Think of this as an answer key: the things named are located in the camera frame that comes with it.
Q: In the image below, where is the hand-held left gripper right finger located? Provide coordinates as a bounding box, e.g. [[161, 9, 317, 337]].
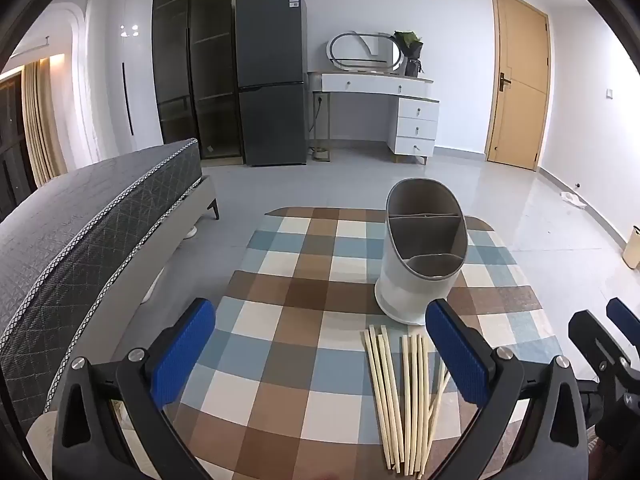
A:
[[424, 297, 593, 480]]

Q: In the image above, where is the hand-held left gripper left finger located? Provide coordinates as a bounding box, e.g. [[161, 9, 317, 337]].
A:
[[52, 297, 217, 480]]

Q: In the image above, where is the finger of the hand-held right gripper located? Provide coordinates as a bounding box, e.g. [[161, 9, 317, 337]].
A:
[[568, 309, 635, 397], [606, 297, 640, 343]]

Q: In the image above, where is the grey white utensil holder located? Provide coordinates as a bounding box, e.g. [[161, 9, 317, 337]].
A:
[[374, 178, 468, 325]]

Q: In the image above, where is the pile of wooden chopsticks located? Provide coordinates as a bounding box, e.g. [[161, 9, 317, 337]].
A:
[[362, 324, 451, 476]]

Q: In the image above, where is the cream waste bin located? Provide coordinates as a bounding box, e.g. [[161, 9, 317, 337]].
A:
[[621, 226, 640, 272]]

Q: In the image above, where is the checkered tablecloth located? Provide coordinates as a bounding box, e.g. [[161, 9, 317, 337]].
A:
[[170, 206, 568, 480]]

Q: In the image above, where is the dark quilted mattress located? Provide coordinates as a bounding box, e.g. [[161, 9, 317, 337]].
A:
[[0, 138, 203, 411]]

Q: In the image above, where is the white dressing table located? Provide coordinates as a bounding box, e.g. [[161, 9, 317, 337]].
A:
[[308, 71, 441, 165]]

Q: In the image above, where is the light wooden door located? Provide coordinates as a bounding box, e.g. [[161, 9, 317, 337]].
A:
[[484, 0, 552, 172]]

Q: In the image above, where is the beige curtain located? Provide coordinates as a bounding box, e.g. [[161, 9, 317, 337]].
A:
[[22, 57, 68, 186]]

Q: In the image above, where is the white wardrobe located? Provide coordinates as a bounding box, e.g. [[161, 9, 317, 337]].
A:
[[70, 0, 166, 166]]

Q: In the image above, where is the dark grey refrigerator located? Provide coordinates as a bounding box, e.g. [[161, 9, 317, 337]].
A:
[[235, 0, 308, 167]]

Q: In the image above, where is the dark glass cabinet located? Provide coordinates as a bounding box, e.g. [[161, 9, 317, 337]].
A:
[[151, 0, 246, 165]]

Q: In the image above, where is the black wrapped flower bouquet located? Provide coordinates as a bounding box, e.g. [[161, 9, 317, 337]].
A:
[[393, 30, 425, 78]]

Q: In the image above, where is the oval vanity mirror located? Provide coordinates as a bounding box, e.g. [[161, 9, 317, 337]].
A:
[[326, 31, 405, 77]]

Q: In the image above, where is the grey bed frame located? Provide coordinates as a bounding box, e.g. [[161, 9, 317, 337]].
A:
[[27, 175, 222, 461]]

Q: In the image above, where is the dark window frame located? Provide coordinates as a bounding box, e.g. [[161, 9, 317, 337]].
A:
[[0, 70, 38, 221]]

